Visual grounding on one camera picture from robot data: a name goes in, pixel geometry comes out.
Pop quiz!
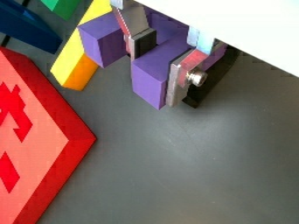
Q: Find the red board with cutouts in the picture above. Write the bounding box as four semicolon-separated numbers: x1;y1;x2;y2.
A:
0;47;97;224

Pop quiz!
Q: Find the purple U-shaped block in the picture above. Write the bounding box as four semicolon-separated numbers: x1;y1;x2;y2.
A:
79;6;193;109

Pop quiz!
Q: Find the blue U-shaped block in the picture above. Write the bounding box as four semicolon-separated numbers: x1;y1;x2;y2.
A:
0;0;62;53

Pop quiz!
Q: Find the yellow long bar block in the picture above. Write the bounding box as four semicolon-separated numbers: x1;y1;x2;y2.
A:
51;0;113;91

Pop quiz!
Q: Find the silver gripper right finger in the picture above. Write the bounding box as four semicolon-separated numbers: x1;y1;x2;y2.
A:
166;27;221;107

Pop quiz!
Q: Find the green zigzag block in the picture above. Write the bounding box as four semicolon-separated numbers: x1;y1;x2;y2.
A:
42;0;81;20

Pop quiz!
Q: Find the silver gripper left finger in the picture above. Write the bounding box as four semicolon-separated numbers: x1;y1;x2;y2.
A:
110;0;157;60

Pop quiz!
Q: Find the black fixture holder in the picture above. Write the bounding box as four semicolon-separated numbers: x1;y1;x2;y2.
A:
182;45;241;109

